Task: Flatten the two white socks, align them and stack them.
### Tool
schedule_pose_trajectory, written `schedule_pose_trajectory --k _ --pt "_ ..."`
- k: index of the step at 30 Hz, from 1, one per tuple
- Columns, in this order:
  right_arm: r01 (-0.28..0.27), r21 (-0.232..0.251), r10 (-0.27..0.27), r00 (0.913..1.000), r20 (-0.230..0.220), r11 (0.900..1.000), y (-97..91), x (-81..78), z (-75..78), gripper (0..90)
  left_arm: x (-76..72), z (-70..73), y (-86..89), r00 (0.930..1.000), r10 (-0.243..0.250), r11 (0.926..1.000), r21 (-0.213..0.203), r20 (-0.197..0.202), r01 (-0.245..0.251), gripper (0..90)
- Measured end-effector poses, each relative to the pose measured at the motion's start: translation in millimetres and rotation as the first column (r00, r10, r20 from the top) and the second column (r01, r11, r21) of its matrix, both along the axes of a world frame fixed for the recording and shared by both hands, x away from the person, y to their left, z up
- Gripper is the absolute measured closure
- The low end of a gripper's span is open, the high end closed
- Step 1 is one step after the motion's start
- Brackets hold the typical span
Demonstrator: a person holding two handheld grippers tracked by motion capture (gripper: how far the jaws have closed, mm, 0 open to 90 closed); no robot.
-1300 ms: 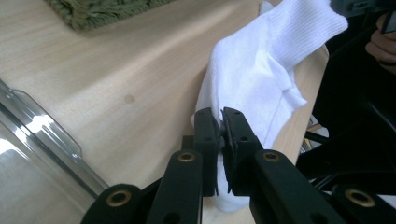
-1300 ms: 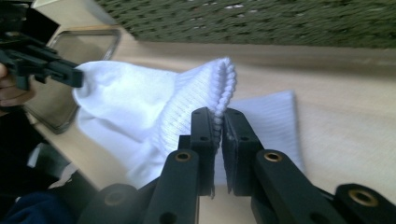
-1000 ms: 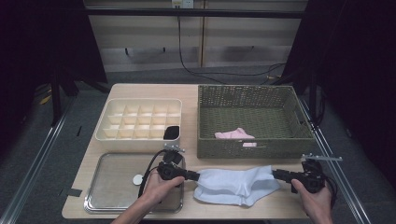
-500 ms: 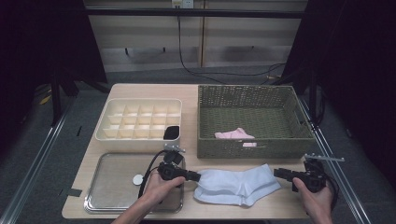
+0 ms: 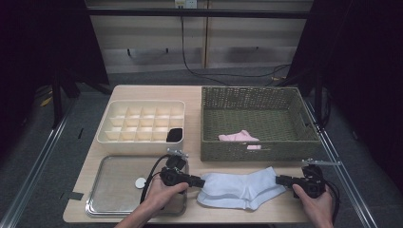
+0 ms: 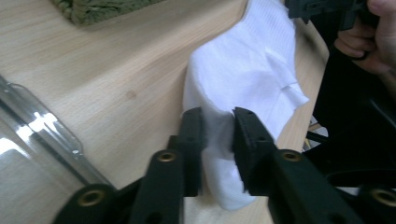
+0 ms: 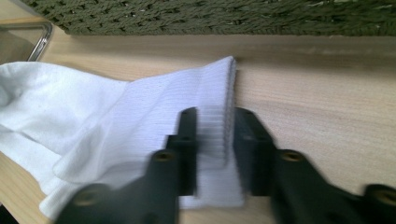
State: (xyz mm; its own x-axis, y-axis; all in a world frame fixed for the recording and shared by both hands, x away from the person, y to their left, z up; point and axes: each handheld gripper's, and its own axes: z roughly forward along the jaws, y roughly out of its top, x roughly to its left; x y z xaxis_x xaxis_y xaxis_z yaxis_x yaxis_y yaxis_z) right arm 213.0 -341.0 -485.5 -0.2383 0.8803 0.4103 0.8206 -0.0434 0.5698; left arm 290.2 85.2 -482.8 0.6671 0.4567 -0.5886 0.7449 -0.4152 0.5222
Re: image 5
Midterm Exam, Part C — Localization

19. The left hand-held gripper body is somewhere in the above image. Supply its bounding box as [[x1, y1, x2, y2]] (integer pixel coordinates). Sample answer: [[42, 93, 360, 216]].
[[160, 147, 190, 187]]

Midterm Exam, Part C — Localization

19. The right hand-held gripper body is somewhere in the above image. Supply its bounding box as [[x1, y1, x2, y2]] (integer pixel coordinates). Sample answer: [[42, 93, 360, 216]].
[[294, 158, 341, 200]]

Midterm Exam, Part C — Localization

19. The green woven basket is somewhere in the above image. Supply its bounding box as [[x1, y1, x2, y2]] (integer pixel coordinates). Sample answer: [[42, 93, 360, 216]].
[[200, 85, 321, 162]]

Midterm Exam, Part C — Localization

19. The cream divided storage box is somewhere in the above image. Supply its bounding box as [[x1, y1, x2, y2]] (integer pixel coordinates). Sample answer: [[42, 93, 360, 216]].
[[96, 100, 186, 156]]

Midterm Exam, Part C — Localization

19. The black sock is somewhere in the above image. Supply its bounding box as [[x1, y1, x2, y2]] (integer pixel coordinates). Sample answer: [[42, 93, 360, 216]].
[[165, 127, 183, 143]]

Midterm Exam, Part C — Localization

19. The clear plastic box lid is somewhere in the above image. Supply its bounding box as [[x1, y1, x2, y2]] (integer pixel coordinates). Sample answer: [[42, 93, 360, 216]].
[[85, 155, 188, 219]]

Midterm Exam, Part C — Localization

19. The person's left hand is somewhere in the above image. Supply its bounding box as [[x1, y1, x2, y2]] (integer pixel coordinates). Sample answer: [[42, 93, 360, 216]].
[[142, 179, 189, 217]]

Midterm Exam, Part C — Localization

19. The person's right hand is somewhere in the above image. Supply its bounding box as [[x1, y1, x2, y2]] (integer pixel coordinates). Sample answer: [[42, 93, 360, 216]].
[[292, 183, 335, 228]]

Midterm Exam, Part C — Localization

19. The black curtain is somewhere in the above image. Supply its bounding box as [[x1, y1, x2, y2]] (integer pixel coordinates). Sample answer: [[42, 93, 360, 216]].
[[0, 0, 110, 160], [286, 0, 403, 191]]

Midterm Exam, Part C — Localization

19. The black metal stand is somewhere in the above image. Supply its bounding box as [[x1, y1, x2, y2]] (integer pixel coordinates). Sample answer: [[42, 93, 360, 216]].
[[51, 63, 112, 127]]

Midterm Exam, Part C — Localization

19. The black horizontal metal bar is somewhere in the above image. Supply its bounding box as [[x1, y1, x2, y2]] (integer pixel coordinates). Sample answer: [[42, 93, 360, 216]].
[[85, 8, 312, 19]]

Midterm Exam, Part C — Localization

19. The left hand-held gripper black cable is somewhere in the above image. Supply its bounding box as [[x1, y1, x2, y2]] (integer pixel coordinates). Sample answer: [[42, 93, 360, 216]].
[[140, 154, 172, 203]]

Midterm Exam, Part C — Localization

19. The hand-held gripper black cable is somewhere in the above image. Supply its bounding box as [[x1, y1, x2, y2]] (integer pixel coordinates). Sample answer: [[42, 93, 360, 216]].
[[325, 180, 340, 224], [140, 154, 172, 203]]

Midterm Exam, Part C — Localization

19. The right hand-held gripper black cable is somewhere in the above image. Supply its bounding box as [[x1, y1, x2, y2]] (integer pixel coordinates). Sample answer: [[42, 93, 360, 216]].
[[325, 180, 340, 224]]

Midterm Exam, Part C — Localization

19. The metal floor rail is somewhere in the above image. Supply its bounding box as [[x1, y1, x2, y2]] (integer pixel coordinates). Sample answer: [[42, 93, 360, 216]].
[[0, 94, 79, 228], [303, 96, 379, 228]]

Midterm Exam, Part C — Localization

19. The black wall cable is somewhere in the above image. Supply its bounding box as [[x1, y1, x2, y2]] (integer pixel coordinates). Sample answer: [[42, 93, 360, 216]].
[[180, 15, 293, 87]]

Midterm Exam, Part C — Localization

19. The white wall power outlet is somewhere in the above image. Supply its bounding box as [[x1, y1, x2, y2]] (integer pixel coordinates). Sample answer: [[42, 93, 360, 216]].
[[174, 0, 198, 10]]

